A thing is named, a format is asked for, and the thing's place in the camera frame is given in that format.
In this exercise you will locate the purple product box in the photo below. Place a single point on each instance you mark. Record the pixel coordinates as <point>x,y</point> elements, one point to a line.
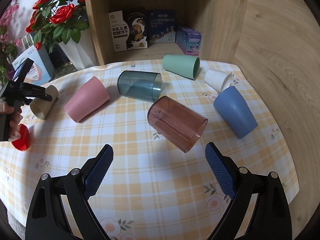
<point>189,40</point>

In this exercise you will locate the red plastic cup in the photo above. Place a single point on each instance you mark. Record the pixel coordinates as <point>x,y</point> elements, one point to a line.
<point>23,143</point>

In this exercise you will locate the black white biscuit box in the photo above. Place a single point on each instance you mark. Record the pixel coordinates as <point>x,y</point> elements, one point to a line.
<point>128,29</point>

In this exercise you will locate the light blue probiotic box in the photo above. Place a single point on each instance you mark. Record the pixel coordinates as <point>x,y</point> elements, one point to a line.
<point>42,69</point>

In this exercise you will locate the pink plastic cup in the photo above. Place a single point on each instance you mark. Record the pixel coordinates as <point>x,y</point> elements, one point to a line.
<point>87,99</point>

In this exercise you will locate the beige plastic cup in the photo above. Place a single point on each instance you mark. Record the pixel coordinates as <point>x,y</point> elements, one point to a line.
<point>40,108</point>

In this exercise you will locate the small white plastic cup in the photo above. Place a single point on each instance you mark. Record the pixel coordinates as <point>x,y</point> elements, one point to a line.
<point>218,80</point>

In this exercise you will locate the mint green plastic cup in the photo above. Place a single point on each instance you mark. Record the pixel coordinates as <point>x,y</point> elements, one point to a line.
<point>183,65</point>

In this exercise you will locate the white geometric flower vase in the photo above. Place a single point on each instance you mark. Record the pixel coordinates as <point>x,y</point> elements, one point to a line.
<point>82,55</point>

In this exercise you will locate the pink artificial flower plant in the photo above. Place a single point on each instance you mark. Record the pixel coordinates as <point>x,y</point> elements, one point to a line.
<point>8,45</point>

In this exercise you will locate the red rose bouquet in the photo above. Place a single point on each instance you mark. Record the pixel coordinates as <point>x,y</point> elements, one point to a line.
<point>57,21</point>

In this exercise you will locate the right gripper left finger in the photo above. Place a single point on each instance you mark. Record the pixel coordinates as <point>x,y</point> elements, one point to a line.
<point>46,216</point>

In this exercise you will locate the dark blue product box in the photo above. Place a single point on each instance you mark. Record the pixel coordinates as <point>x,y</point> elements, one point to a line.
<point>161,26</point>

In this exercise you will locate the transparent brown plastic cup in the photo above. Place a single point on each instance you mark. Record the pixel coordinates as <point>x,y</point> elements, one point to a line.
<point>177,123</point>

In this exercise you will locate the blue plastic cup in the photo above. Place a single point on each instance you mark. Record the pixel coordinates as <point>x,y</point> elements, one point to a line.
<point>233,108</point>

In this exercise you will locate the person's left hand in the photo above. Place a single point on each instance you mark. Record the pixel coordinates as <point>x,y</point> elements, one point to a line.
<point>14,131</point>

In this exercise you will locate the transparent teal plastic cup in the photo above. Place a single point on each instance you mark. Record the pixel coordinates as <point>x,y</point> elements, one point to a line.
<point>146,86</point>

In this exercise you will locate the yellow plaid floral tablecloth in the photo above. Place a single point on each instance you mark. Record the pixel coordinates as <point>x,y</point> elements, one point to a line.
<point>152,190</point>

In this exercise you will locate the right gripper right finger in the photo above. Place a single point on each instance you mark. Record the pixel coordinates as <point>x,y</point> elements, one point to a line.
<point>271,217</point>

